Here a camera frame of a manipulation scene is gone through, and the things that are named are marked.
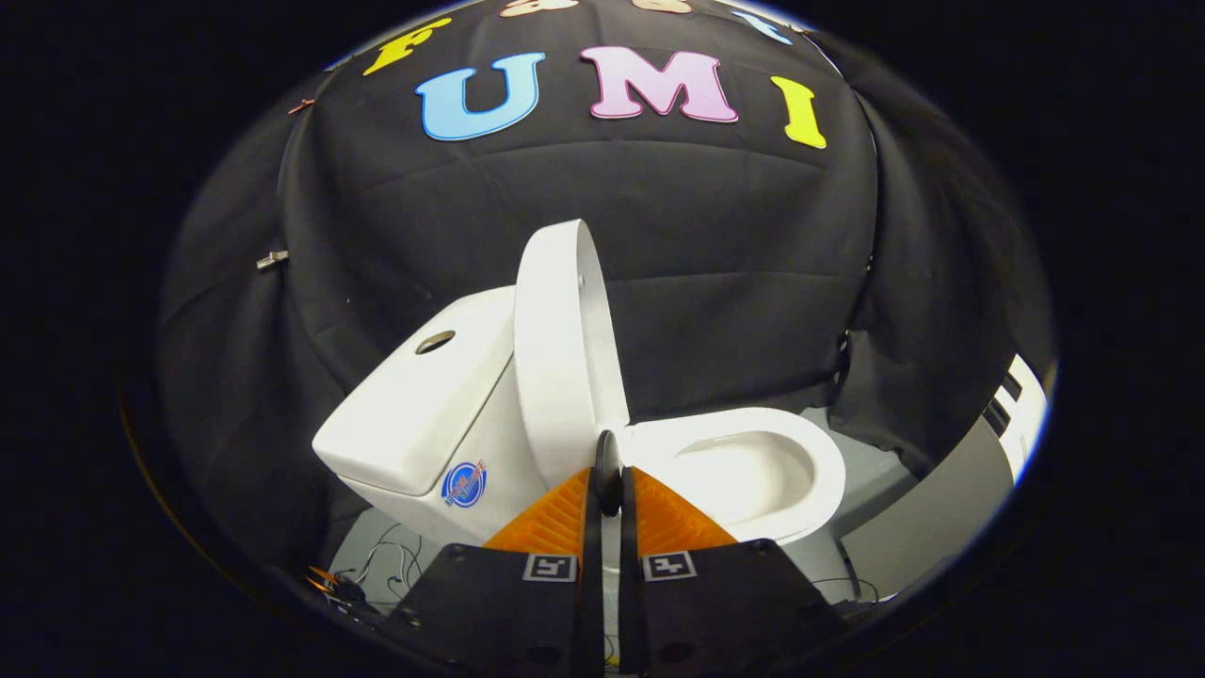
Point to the white toilet lid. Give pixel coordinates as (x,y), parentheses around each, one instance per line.
(555,358)

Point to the copper metal clip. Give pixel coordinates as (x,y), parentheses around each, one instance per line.
(301,105)

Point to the white toilet tank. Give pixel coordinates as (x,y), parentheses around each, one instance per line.
(414,414)

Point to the white toilet bowl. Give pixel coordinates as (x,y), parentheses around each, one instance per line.
(734,421)

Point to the small orange clamp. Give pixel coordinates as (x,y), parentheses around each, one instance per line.
(322,576)

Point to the chrome flush button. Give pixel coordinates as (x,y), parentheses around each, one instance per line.
(435,341)

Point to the silver metal clip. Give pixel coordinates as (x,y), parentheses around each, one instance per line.
(273,259)

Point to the grey cabinet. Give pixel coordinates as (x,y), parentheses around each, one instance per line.
(932,527)

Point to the white panel with dark slots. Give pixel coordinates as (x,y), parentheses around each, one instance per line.
(1028,414)

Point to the black backdrop cloth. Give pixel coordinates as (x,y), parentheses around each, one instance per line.
(734,282)

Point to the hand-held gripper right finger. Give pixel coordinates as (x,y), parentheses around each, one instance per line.
(715,621)

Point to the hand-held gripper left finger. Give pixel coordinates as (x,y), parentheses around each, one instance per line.
(508,621)

